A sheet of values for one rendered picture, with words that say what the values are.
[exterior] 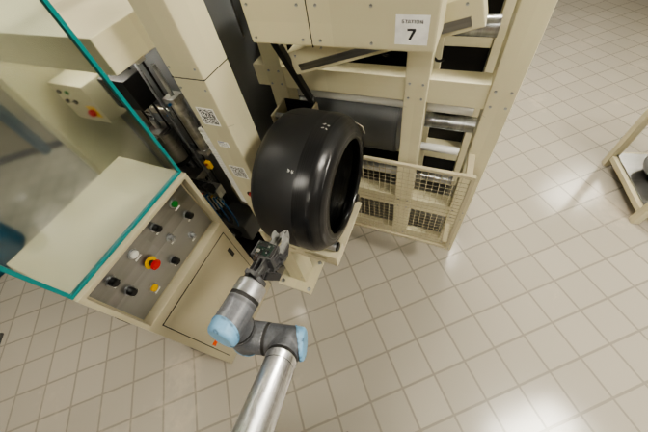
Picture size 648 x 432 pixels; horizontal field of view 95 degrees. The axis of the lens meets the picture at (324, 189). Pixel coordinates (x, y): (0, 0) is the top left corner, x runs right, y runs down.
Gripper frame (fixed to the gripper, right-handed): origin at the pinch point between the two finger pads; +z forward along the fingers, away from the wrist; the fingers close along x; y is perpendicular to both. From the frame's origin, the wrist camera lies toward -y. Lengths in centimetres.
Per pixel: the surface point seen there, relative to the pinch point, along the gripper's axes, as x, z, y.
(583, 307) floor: -145, 78, -114
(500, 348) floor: -101, 37, -119
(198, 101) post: 34, 17, 37
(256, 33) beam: 23, 41, 50
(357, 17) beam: -13, 41, 56
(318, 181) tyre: -9.1, 12.2, 16.7
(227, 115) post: 26.4, 19.5, 31.3
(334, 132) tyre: -8.5, 28.6, 24.3
